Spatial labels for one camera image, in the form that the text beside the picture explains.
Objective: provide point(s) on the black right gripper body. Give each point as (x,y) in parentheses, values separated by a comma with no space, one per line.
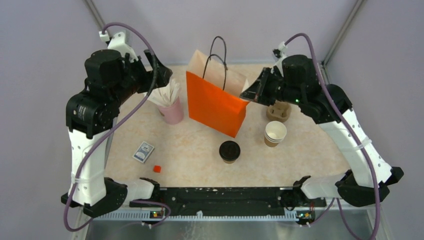
(279,90)

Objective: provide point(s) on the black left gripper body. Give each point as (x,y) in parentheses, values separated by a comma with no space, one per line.
(137,78)

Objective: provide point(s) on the orange paper bag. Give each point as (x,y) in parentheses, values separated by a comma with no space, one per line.
(213,93)

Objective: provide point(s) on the black coffee cup lid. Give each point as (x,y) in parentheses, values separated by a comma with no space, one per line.
(229,150)

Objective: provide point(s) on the brown paper coffee cup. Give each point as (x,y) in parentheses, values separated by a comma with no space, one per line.
(229,161)

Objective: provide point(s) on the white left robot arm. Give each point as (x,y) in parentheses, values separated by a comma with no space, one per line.
(112,78)

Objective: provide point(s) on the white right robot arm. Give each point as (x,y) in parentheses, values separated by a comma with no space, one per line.
(295,81)

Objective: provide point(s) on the cardboard cup carrier stack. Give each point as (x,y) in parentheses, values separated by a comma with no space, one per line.
(280,111)

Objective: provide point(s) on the pink straw holder cup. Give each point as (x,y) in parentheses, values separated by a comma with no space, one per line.
(173,114)

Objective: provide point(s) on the brown paper cup stack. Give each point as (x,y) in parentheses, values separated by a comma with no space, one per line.
(274,133)

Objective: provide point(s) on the blue playing card box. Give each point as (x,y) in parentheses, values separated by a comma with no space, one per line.
(143,152)

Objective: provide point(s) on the small red cube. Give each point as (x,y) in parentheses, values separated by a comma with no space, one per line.
(157,169)

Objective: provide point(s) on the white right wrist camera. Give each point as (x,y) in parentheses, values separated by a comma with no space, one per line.
(280,54)

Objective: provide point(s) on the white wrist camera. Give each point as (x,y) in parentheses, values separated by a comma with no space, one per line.
(280,54)
(121,42)

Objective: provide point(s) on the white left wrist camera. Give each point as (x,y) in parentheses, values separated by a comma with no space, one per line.
(121,42)

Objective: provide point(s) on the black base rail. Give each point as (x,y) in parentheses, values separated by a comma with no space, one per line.
(231,201)

